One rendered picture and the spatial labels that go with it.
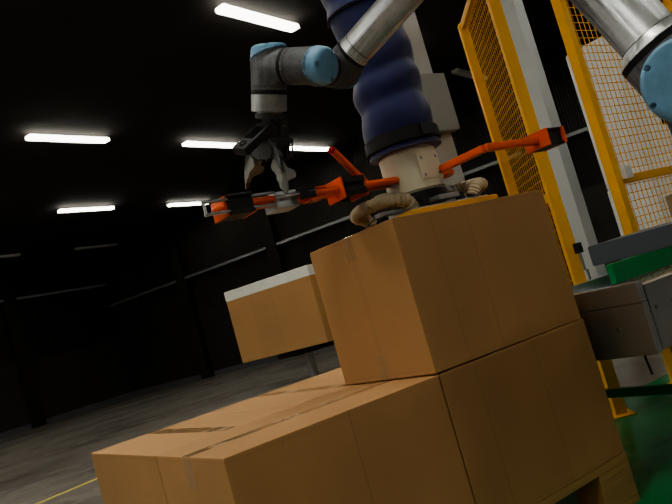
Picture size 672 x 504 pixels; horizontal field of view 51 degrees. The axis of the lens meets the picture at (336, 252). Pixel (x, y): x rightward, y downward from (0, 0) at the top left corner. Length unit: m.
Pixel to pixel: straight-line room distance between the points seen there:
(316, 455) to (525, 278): 0.83
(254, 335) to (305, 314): 0.37
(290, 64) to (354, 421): 0.84
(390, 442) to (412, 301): 0.35
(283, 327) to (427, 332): 2.02
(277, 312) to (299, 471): 2.25
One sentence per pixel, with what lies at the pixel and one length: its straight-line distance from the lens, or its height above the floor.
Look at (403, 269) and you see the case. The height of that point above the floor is 0.82.
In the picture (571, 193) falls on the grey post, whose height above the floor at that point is 1.13.
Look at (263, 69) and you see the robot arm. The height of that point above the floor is 1.37.
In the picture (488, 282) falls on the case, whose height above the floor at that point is 0.72.
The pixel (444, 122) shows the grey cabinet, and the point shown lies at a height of 1.51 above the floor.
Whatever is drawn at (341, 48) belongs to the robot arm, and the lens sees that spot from 1.84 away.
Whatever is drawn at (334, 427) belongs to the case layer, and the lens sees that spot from 1.60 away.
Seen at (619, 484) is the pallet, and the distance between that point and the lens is 2.27.
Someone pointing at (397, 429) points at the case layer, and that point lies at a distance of 1.70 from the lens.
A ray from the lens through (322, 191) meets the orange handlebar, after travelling 1.89.
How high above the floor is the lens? 0.77
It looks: 4 degrees up
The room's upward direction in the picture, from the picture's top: 16 degrees counter-clockwise
